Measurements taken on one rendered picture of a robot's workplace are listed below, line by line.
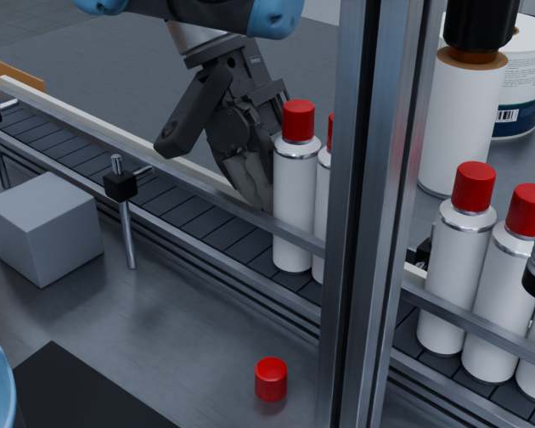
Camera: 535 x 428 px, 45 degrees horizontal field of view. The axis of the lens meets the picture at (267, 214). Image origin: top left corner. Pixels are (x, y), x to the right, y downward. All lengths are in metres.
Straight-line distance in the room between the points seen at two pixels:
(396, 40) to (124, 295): 0.54
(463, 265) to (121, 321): 0.40
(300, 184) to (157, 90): 0.70
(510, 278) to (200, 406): 0.33
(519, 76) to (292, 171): 0.48
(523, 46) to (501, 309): 0.55
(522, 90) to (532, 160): 0.11
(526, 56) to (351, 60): 0.67
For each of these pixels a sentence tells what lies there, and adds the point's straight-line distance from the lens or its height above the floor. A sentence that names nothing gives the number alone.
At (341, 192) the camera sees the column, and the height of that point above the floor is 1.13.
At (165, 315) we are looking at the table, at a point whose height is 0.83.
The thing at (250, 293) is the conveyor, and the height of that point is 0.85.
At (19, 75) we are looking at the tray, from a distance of 1.41.
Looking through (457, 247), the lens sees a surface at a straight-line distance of 0.60.
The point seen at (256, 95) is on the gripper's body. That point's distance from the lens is 0.74.
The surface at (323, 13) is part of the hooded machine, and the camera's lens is 3.36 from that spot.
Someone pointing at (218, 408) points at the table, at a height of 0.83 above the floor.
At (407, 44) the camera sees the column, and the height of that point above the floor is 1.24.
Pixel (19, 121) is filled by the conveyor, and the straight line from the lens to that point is 1.17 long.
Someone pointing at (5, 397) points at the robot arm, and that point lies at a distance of 0.39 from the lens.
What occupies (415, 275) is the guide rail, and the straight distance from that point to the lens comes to 0.73.
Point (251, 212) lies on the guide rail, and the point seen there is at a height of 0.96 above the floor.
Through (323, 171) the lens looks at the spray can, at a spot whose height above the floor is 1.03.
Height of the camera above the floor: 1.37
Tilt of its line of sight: 35 degrees down
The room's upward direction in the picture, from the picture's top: straight up
